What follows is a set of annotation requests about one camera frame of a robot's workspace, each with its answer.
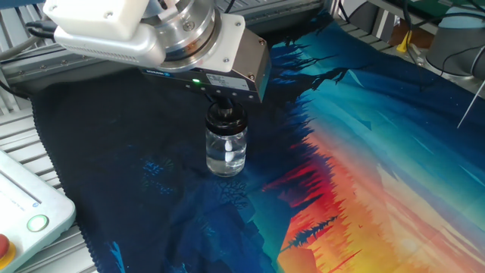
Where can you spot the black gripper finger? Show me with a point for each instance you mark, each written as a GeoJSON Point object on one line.
{"type": "Point", "coordinates": [228, 103]}
{"type": "Point", "coordinates": [213, 99]}

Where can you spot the silver Schunk gripper body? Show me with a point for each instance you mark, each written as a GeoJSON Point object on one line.
{"type": "Point", "coordinates": [250, 64]}

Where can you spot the black knobbed jar lid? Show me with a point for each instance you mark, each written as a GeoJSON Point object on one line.
{"type": "Point", "coordinates": [226, 123]}

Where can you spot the clear glass jar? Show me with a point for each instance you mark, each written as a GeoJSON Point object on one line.
{"type": "Point", "coordinates": [226, 163]}

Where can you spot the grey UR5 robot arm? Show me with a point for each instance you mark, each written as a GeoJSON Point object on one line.
{"type": "Point", "coordinates": [113, 26]}

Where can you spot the colourful sunset print cloth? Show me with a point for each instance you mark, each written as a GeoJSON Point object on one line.
{"type": "Point", "coordinates": [341, 170]}

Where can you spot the small yellow plastic object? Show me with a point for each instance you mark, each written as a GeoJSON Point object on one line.
{"type": "Point", "coordinates": [404, 44]}

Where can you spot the white teach pendant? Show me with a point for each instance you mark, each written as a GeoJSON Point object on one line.
{"type": "Point", "coordinates": [22, 212]}

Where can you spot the aluminium rail with screws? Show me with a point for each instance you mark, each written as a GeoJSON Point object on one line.
{"type": "Point", "coordinates": [76, 66]}

